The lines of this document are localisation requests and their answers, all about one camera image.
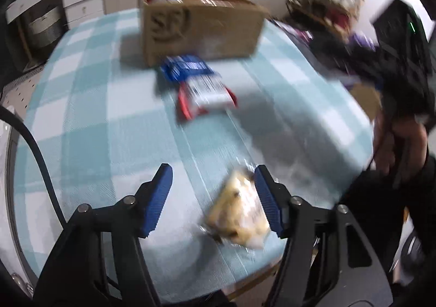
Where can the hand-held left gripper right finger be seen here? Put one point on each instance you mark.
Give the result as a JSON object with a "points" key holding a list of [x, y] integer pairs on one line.
{"points": [[269, 205]]}

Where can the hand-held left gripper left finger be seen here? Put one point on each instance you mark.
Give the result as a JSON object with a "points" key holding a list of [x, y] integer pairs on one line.
{"points": [[156, 201]]}

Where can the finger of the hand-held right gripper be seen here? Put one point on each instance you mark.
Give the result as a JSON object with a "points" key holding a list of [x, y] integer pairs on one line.
{"points": [[316, 33], [361, 65]]}

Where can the purple candy bag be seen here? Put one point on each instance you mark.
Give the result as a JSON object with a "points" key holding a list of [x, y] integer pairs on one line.
{"points": [[362, 42]]}

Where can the clear cracker packet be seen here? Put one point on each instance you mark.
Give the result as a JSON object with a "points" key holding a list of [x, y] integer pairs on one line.
{"points": [[235, 211]]}

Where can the brown cardboard box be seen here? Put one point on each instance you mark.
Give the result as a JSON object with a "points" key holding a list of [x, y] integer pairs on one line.
{"points": [[204, 34]]}

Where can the red cookie packet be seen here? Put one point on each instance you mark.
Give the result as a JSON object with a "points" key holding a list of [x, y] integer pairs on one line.
{"points": [[204, 96]]}

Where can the blue cookie packet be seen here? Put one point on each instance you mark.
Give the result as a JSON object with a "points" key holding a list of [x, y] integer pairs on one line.
{"points": [[185, 68]]}

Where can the person's right hand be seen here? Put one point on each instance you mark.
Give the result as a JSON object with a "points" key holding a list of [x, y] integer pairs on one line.
{"points": [[408, 147]]}

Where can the small cardboard box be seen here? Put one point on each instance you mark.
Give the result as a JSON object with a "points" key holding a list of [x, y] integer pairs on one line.
{"points": [[366, 102]]}

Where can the person's black clothing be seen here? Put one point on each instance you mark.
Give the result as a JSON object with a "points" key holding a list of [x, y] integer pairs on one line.
{"points": [[371, 225]]}

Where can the grey dotted mat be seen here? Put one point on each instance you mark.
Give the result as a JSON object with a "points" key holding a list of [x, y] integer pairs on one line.
{"points": [[17, 89]]}

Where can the woven basket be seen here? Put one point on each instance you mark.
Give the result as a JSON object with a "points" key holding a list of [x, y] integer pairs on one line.
{"points": [[44, 26]]}

